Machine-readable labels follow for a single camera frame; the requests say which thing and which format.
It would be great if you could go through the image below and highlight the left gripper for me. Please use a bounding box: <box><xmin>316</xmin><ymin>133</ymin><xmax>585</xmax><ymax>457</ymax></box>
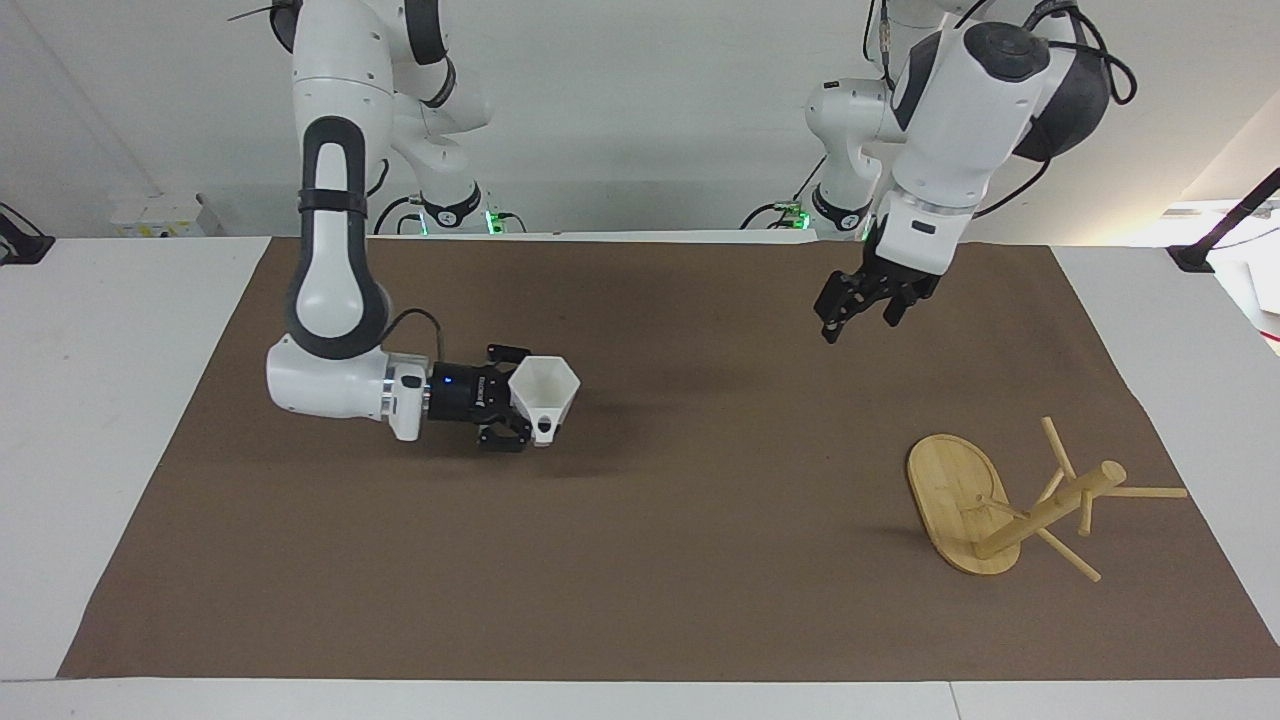
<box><xmin>813</xmin><ymin>224</ymin><xmax>943</xmax><ymax>345</ymax></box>

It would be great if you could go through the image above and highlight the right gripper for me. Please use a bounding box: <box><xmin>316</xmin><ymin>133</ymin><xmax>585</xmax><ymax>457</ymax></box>
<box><xmin>428</xmin><ymin>343</ymin><xmax>535</xmax><ymax>454</ymax></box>

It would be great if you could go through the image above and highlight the white faceted cup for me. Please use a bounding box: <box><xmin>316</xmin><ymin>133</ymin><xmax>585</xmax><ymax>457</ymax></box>
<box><xmin>508</xmin><ymin>355</ymin><xmax>582</xmax><ymax>448</ymax></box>

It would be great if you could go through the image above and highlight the wooden cup rack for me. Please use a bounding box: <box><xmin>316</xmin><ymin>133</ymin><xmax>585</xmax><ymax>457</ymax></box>
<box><xmin>906</xmin><ymin>416</ymin><xmax>1190</xmax><ymax>585</ymax></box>

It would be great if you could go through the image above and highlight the black stand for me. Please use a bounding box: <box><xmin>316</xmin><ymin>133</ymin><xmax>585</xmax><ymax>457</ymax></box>
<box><xmin>1167</xmin><ymin>167</ymin><xmax>1280</xmax><ymax>274</ymax></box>
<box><xmin>0</xmin><ymin>202</ymin><xmax>57</xmax><ymax>267</ymax></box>

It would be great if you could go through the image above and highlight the black cable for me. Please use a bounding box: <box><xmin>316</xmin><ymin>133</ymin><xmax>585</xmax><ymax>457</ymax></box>
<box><xmin>1035</xmin><ymin>0</ymin><xmax>1140</xmax><ymax>108</ymax></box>
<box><xmin>739</xmin><ymin>154</ymin><xmax>833</xmax><ymax>232</ymax></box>
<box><xmin>366</xmin><ymin>158</ymin><xmax>428</xmax><ymax>237</ymax></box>
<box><xmin>384</xmin><ymin>307</ymin><xmax>442</xmax><ymax>363</ymax></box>

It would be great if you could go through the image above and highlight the white wall box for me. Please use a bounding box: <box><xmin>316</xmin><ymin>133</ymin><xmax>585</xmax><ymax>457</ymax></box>
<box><xmin>109</xmin><ymin>194</ymin><xmax>227</xmax><ymax>239</ymax></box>

